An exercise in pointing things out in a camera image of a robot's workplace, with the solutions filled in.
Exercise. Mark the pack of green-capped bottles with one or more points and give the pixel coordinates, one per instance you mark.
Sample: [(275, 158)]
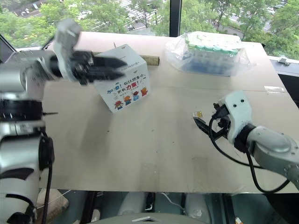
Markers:
[(210, 52)]

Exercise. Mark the clear plastic bag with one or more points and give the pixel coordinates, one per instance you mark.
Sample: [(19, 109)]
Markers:
[(172, 53)]

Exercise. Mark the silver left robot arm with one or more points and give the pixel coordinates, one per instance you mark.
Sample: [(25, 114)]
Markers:
[(14, 144)]

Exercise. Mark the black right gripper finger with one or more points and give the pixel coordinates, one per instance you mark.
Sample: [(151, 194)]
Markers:
[(203, 126)]

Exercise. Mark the white rounded shape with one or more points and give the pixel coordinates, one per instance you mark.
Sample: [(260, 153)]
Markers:
[(196, 207), (131, 204)]

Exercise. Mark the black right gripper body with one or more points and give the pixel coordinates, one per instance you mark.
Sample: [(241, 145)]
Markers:
[(222, 115)]

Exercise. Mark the brown cardboard roll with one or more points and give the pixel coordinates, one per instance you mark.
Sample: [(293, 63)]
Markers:
[(151, 60)]

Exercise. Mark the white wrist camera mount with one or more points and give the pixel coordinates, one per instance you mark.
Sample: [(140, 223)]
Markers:
[(238, 112), (66, 39)]

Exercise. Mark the black window pillar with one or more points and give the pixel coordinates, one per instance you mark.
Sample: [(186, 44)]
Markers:
[(175, 17)]

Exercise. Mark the beige sack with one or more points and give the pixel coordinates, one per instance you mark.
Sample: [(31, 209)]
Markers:
[(53, 201)]

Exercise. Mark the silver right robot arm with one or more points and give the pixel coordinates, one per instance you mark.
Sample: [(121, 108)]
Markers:
[(271, 144)]

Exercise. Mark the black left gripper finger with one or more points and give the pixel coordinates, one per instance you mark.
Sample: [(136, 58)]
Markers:
[(109, 61), (108, 75)]

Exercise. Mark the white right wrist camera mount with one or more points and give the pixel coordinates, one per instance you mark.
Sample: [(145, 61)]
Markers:
[(238, 112)]

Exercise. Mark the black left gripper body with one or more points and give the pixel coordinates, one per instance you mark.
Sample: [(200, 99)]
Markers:
[(82, 66)]

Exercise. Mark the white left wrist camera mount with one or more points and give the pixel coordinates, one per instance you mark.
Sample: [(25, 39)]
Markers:
[(66, 39)]

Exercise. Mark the small metal bracket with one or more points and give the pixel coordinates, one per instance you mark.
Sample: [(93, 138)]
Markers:
[(283, 60)]

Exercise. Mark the white cartoon printed box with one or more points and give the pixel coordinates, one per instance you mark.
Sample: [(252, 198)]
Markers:
[(127, 81)]

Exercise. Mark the small clear plastic wrapper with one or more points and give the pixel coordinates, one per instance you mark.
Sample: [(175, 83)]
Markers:
[(273, 89)]

